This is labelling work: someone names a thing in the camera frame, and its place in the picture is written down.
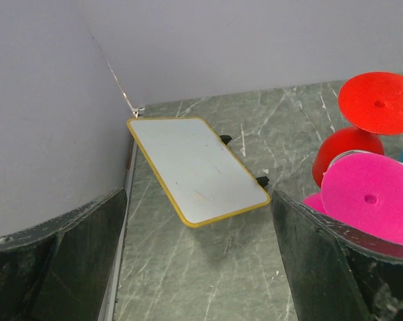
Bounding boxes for yellow-framed whiteboard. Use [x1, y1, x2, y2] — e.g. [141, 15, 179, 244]
[127, 117, 271, 228]

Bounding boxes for chrome wine glass rack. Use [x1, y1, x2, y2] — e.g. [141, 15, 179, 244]
[321, 150, 403, 180]

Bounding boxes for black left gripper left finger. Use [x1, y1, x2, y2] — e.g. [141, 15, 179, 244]
[0, 188, 127, 320]

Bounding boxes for red wine glass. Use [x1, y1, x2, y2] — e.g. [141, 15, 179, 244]
[311, 72, 403, 187]

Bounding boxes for magenta wine glass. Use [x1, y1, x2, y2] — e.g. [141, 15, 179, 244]
[301, 153, 403, 247]

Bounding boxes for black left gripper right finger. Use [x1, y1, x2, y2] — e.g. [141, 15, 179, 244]
[271, 191, 403, 320]

